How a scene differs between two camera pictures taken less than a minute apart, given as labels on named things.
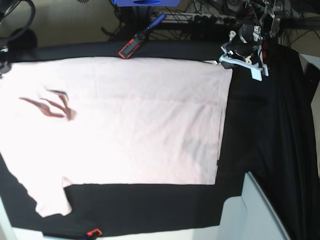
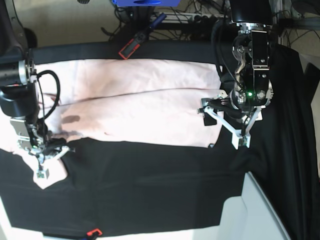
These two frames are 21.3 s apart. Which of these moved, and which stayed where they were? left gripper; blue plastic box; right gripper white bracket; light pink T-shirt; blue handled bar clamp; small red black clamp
Moved: left gripper; right gripper white bracket; light pink T-shirt
Stayed: blue handled bar clamp; small red black clamp; blue plastic box
